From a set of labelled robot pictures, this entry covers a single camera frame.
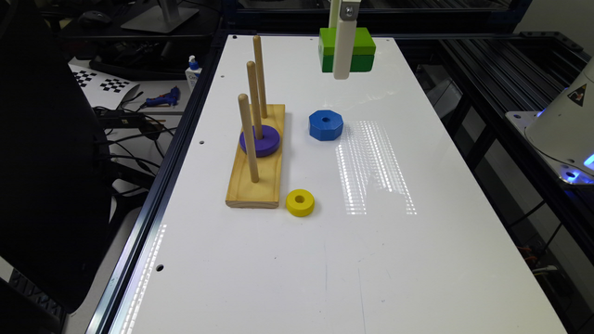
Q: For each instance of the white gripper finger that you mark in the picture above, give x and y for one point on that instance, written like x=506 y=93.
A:
x=334 y=13
x=345 y=38

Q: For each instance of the green square block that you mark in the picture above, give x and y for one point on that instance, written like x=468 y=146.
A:
x=363 y=54

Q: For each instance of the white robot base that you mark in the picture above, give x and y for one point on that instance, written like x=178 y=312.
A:
x=562 y=133

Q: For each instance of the blue octagonal block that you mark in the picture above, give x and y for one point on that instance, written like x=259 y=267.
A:
x=325 y=125

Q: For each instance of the rear wooden peg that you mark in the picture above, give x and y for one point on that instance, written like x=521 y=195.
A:
x=260 y=75

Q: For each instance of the wooden peg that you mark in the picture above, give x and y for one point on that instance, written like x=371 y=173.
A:
x=254 y=95
x=260 y=75
x=246 y=120

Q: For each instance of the middle wooden peg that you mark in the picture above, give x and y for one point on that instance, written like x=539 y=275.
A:
x=254 y=95

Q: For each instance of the front wooden peg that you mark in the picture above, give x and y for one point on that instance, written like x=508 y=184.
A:
x=246 y=120

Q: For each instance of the white lotion bottle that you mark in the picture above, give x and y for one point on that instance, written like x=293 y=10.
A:
x=192 y=72

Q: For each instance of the monitor stand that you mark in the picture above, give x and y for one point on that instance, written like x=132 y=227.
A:
x=165 y=17

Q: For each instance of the blue glue gun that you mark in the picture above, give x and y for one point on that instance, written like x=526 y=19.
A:
x=170 y=99

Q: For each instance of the checkerboard calibration sheet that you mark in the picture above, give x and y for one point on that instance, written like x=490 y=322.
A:
x=101 y=89

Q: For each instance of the black computer mouse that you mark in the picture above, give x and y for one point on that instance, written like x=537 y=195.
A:
x=93 y=18

